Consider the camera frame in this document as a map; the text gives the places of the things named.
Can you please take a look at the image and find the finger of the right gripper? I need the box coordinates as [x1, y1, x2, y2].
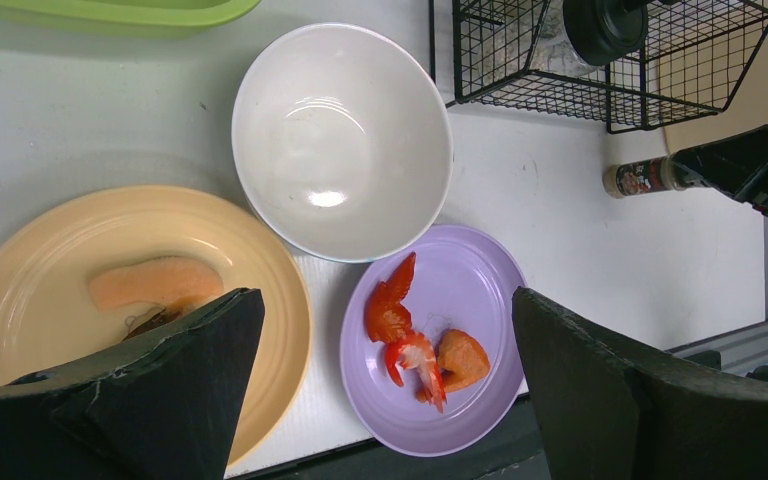
[672, 124, 768, 217]

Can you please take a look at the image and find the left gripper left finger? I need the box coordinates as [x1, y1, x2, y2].
[0, 288, 265, 479]

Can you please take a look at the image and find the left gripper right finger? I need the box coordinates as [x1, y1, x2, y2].
[512, 287, 768, 479]

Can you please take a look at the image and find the small brown spice bottle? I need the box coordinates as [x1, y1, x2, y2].
[602, 156, 708, 199]

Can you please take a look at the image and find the pepper grinder jar black lid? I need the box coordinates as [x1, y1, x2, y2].
[529, 0, 651, 77]

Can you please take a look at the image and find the dark mussel shell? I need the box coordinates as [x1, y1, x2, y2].
[123, 307, 182, 340]

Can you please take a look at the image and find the orange melon slice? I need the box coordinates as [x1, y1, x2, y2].
[87, 256, 224, 311]

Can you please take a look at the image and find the orange chicken wing piece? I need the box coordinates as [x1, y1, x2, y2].
[438, 329, 491, 393]

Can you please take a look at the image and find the yellow plate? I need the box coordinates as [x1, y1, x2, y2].
[0, 186, 313, 464]

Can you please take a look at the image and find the purple plate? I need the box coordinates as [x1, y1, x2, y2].
[339, 225, 526, 457]

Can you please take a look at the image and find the red white shrimp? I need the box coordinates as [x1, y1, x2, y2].
[384, 331, 447, 413]

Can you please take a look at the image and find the white ceramic bowl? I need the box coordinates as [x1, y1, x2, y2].
[231, 23, 454, 263]

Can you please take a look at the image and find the green plastic tub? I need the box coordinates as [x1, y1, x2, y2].
[0, 0, 260, 38]

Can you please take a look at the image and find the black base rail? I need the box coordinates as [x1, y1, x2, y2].
[231, 317, 768, 480]

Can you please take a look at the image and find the black wire basket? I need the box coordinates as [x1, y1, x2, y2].
[452, 1, 768, 134]

